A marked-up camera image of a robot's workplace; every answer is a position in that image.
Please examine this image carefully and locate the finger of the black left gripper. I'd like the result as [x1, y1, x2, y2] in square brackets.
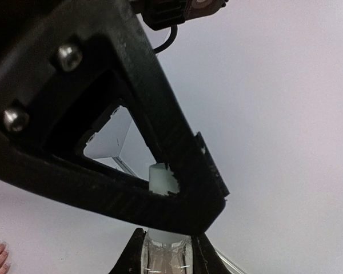
[85, 0, 231, 200]
[0, 131, 228, 235]

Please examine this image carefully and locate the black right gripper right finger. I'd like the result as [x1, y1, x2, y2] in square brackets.
[192, 234, 231, 274]

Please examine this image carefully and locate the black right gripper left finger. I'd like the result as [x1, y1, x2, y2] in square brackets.
[109, 228, 146, 274]

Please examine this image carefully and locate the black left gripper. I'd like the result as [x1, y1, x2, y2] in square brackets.
[0, 1, 137, 160]

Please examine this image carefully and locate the clear nail polish bottle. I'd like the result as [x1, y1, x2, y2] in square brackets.
[141, 235, 194, 274]

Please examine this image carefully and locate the white nail polish cap brush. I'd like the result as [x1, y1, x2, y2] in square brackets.
[147, 163, 186, 245]

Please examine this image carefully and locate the aluminium table edge rail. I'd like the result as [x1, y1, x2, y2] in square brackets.
[112, 156, 138, 177]

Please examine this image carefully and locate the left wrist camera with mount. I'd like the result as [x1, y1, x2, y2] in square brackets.
[130, 0, 227, 54]

